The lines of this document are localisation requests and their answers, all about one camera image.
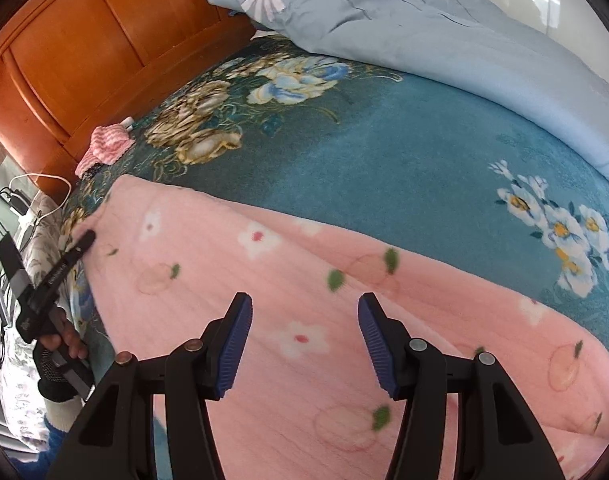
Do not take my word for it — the pink floral fleece garment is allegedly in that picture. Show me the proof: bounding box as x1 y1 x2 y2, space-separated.
72 174 609 480

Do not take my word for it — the orange wooden headboard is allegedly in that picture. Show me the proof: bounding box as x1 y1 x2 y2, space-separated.
0 0 258 206

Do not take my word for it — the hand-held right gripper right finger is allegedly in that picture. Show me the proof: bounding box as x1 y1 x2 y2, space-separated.
357 292 568 480

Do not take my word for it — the person's left forearm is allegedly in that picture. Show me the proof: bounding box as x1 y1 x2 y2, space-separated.
40 394 88 463

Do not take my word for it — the white cable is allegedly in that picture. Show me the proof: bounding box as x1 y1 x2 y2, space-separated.
7 172 72 223

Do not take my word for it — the grey floral cloth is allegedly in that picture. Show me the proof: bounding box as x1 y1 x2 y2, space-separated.
0 195 85 456

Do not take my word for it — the pink striped cloth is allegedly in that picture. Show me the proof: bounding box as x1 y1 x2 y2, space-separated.
74 124 136 178

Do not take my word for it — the teal floral bed blanket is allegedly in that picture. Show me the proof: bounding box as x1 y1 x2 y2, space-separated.
59 40 609 356

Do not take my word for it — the black power adapter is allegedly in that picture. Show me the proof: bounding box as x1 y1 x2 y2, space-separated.
7 189 31 215

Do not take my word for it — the light blue daisy quilt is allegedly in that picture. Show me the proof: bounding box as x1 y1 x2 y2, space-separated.
206 0 609 186

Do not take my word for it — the person's left hand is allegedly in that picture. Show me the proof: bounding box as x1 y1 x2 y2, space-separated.
34 308 92 402

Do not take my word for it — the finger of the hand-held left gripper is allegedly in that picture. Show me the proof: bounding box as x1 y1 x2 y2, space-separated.
58 230 97 269

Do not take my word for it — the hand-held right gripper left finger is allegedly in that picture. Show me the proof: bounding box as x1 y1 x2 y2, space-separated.
44 292 255 480

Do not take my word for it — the grey pillow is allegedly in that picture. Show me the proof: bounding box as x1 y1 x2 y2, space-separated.
249 22 285 42

